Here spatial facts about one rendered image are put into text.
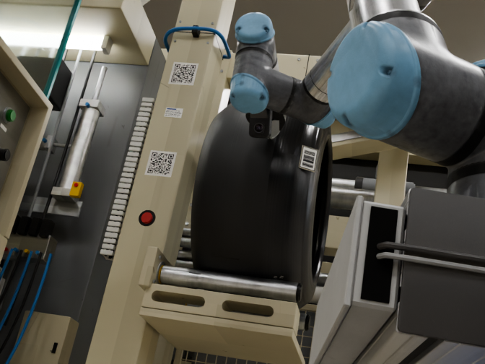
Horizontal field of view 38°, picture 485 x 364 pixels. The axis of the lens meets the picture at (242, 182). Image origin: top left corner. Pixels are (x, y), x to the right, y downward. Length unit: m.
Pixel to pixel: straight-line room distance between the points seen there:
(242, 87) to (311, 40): 5.03
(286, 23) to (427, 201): 5.79
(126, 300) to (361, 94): 1.17
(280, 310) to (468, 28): 4.70
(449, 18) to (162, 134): 4.27
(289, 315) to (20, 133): 0.80
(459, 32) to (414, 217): 5.71
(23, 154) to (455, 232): 1.49
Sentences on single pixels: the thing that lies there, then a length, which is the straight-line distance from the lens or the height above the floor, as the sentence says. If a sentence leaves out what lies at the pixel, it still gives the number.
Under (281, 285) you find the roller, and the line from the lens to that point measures 1.64.
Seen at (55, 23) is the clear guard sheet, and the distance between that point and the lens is 1.94.
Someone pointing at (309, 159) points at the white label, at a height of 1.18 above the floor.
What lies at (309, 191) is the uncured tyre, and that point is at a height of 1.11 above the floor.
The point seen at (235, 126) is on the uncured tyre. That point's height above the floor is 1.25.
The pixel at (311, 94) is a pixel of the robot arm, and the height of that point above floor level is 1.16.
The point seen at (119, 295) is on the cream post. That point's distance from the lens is 1.80.
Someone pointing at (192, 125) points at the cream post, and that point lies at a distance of 1.95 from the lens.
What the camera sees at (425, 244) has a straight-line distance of 0.42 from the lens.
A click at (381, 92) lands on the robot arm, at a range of 0.72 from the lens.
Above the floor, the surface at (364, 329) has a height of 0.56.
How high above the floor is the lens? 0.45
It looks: 24 degrees up
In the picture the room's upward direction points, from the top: 11 degrees clockwise
